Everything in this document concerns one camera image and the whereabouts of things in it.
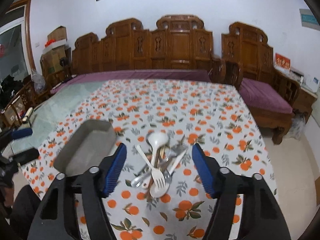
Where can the wall electrical panel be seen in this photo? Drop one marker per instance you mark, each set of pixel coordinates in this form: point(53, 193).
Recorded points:
point(308, 20)

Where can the wooden side table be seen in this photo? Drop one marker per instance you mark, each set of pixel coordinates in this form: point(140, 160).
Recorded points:
point(303, 103)

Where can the white plastic ladle spoon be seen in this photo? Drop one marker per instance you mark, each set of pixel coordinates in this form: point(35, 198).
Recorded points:
point(156, 141)

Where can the grey metal tray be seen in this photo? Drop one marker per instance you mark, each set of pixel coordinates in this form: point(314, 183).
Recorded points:
point(88, 146)

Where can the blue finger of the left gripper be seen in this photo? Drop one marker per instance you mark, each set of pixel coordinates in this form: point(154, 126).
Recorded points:
point(21, 133)

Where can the white plastic small spoon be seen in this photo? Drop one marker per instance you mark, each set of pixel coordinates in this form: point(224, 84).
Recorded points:
point(158, 192)

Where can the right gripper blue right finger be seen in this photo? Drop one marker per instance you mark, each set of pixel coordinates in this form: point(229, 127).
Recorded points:
point(206, 168)

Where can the stacked cardboard boxes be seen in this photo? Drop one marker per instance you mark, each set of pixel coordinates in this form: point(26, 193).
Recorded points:
point(54, 50)

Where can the orange print tablecloth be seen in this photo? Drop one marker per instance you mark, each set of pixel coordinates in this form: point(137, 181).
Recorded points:
point(212, 115)

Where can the carved wooden sofa bench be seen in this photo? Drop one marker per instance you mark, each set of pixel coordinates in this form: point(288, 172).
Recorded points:
point(179, 42)

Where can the purple armchair cushion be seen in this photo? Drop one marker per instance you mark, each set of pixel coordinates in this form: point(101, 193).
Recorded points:
point(261, 95)

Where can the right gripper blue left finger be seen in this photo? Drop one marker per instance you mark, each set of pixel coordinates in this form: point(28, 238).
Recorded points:
point(111, 167)

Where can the white plastic knife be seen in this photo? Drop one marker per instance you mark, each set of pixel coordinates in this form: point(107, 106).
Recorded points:
point(176, 162)

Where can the white plastic fork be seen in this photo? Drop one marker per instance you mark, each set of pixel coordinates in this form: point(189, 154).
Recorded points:
point(156, 173)

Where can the red box on side table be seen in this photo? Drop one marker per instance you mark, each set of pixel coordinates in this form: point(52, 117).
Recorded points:
point(282, 62)

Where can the steel spoon smiley handle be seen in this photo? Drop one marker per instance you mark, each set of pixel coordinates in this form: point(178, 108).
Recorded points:
point(139, 179)

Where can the carved wooden armchair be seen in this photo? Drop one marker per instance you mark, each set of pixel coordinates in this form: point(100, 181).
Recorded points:
point(247, 54)

